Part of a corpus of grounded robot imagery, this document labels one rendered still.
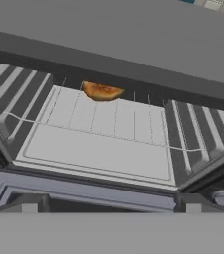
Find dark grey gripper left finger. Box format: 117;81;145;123
0;192;50;214

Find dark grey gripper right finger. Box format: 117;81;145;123
175;192;224;214

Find grey toaster oven door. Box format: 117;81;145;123
0;169;178;213

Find pale grey oven tray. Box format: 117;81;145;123
12;84;178;191

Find toasted orange bread piece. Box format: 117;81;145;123
82;80;126;102

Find grey toaster oven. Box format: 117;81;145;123
0;0;224;196

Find pale grey round knob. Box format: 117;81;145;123
212;190;224;206

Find thin wire oven rack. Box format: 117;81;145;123
3;76;205;154

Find white wall socket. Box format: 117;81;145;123
194;0;224;12

